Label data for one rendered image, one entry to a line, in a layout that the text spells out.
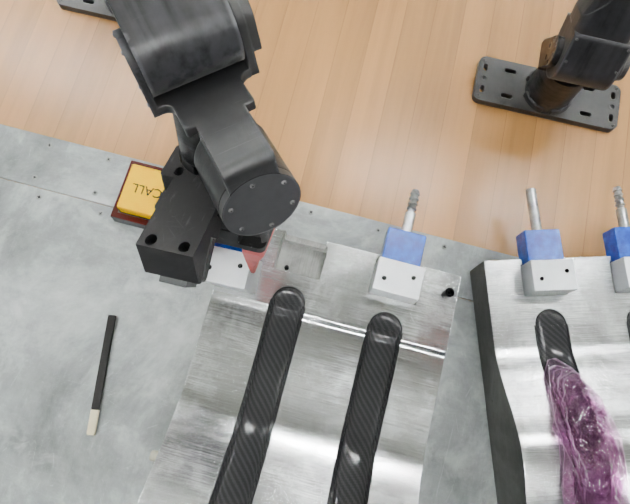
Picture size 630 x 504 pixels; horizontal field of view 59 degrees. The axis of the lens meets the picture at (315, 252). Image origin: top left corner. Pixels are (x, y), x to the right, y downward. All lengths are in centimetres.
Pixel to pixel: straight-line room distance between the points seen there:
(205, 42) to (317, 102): 44
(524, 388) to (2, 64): 79
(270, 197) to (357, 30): 52
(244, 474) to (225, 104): 36
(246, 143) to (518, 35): 62
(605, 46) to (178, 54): 50
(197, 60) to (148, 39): 3
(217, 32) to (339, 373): 37
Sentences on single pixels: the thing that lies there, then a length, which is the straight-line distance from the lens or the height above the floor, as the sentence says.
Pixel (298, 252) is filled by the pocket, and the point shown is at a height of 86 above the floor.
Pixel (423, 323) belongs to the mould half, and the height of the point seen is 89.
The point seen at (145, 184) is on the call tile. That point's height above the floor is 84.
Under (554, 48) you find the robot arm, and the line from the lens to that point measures 75.
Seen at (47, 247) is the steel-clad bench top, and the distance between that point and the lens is 78.
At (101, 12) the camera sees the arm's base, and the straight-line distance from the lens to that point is 91.
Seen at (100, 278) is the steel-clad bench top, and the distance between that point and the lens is 75.
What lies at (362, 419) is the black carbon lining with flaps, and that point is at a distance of 62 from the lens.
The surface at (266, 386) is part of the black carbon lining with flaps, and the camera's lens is 61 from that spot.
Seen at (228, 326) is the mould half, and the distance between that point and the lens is 61.
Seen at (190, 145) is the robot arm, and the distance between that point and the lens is 43.
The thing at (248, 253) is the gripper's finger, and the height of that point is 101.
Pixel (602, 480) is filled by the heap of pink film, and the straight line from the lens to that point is 64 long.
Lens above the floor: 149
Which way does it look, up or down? 75 degrees down
